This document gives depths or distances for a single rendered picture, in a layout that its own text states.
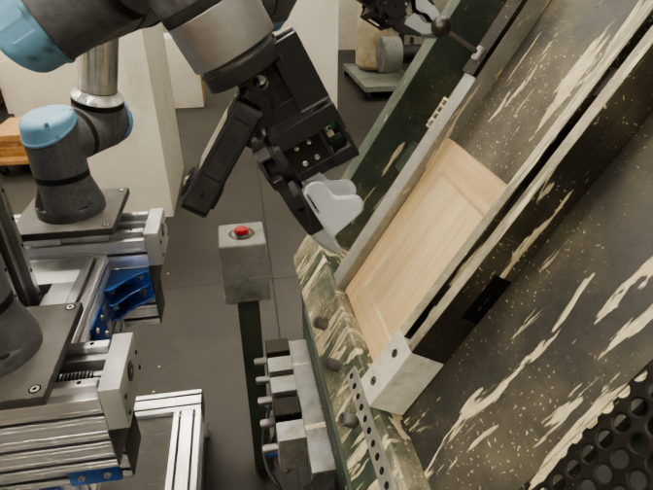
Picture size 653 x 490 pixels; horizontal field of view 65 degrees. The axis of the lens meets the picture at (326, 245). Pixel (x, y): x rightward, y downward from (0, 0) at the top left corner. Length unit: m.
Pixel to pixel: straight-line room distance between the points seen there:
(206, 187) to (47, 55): 0.16
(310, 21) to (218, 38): 4.34
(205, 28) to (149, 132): 2.97
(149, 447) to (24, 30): 1.51
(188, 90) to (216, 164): 5.59
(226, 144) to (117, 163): 3.04
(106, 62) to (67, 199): 0.31
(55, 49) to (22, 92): 4.88
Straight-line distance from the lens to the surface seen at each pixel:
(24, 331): 0.90
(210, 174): 0.46
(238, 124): 0.44
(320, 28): 4.77
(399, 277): 1.02
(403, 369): 0.85
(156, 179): 3.48
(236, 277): 1.34
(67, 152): 1.25
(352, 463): 0.94
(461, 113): 1.08
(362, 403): 0.94
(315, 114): 0.43
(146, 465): 1.78
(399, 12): 1.03
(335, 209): 0.48
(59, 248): 1.33
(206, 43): 0.41
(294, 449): 1.07
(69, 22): 0.45
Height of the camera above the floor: 1.58
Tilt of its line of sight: 31 degrees down
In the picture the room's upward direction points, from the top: straight up
